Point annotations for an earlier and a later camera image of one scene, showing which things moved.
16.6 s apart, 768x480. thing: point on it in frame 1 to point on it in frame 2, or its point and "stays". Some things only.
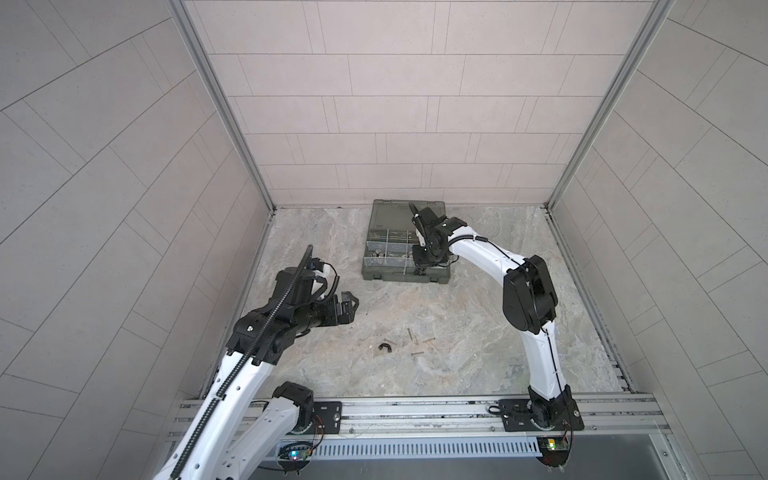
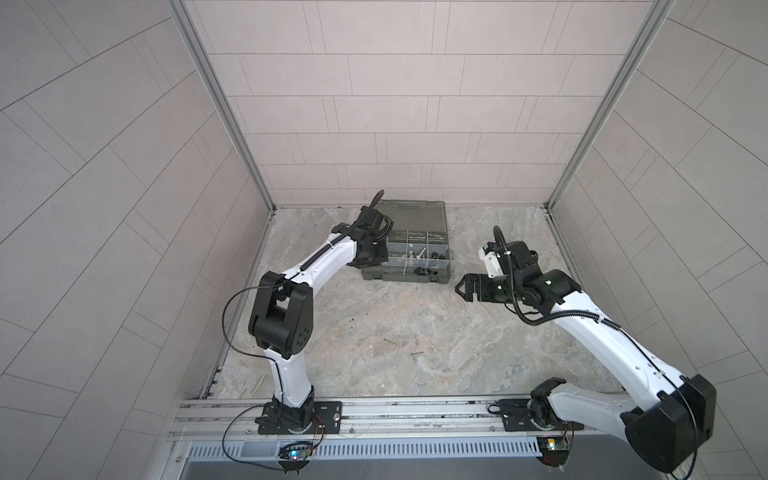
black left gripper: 346,314 to 382,256
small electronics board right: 554,449 stays
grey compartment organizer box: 405,243 stays
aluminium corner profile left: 181,7 stays
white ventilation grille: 424,447 stays
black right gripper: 419,261 to 480,280
